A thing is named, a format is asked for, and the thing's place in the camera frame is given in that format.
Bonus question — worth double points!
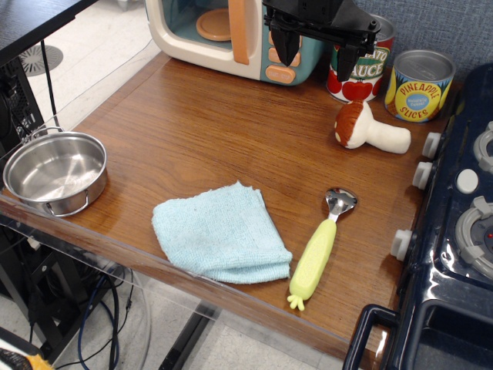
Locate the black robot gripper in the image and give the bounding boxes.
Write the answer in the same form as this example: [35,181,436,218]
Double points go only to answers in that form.
[263,0,381,82]

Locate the yellow handled metal spoon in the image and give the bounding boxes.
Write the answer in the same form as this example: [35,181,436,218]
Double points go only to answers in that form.
[287,188,357,311]

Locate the toy microwave oven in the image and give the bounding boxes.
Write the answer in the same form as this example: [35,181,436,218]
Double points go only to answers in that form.
[145,0,324,86]

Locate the light blue folded towel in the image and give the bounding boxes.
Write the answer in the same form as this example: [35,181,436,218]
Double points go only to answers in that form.
[152,182,293,284]

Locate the tomato sauce can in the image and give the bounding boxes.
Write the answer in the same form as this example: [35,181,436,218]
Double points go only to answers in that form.
[327,15,396,102]

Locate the plush mushroom toy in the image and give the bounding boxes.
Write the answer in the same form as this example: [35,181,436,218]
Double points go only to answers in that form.
[334,100,411,154]

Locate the pineapple slices can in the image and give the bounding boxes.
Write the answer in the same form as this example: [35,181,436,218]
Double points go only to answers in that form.
[384,49,456,123]

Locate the stainless steel pot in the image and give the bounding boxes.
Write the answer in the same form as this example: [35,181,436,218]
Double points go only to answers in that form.
[2,130,108,217]

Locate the round floor vent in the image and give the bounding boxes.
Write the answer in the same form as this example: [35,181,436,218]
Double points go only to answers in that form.
[19,45,63,77]

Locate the black desk at left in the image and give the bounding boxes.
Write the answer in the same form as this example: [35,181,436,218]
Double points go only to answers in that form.
[1,0,96,66]

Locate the dark blue toy stove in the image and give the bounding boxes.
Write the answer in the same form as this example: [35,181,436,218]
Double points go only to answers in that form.
[344,64,492,369]

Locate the black table leg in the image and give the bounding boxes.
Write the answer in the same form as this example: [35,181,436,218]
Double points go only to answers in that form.
[158,313,210,370]

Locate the blue cable under table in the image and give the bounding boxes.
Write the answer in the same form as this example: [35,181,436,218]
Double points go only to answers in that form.
[76,269,121,370]

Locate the black cable under table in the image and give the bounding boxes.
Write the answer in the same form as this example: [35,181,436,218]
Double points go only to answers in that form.
[53,269,136,370]

